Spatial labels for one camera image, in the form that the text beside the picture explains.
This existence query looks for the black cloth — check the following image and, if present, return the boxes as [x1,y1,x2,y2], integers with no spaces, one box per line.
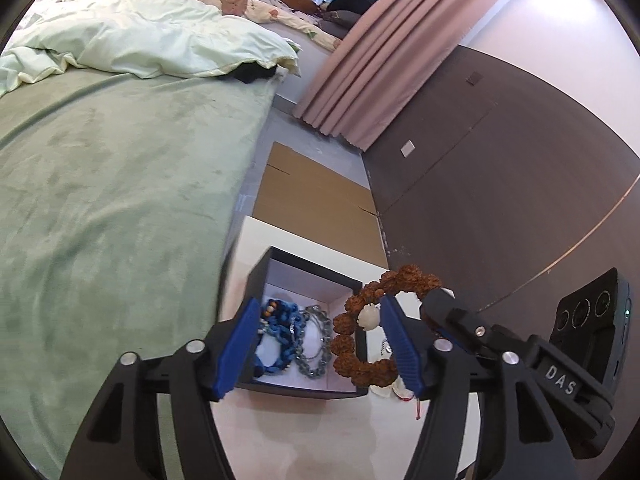
[227,60,281,86]

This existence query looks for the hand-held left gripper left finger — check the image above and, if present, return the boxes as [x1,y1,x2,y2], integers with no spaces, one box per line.
[60,297,261,480]

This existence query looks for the printed cartoon blanket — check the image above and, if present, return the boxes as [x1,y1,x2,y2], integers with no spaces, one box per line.
[175,0,346,51]

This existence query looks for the bed with green sheet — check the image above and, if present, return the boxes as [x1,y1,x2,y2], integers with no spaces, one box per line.
[0,0,301,480]

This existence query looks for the dark cushion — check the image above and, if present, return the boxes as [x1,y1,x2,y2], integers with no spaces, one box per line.
[322,0,373,41]

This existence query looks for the grey bead bracelet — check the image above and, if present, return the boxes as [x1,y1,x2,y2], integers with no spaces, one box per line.
[295,305,333,381]

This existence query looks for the white pendant with red cord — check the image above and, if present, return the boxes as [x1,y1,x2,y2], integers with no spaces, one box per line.
[390,377,425,421]

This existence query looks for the pale white duvet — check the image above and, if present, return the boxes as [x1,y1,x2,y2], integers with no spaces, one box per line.
[0,0,301,98]

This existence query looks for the flat brown cardboard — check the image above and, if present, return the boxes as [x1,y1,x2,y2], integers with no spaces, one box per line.
[250,141,391,271]

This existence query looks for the brown seed bead bracelet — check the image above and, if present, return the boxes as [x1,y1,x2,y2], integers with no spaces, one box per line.
[330,264,443,388]

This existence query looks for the pink curtain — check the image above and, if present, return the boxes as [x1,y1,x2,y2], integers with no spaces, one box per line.
[292,0,533,153]

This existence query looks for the blue bead bracelet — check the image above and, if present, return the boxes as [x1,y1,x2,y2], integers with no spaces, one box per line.
[257,299,306,378]

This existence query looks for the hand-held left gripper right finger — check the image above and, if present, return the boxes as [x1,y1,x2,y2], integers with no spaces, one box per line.
[382,295,566,480]

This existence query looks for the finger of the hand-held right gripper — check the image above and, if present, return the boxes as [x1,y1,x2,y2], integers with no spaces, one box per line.
[419,287,530,359]

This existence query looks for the black jewelry box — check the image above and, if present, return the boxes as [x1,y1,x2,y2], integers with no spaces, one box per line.
[235,246,371,401]

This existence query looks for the brown plush toy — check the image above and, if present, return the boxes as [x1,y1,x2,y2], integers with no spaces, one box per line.
[280,0,321,16]

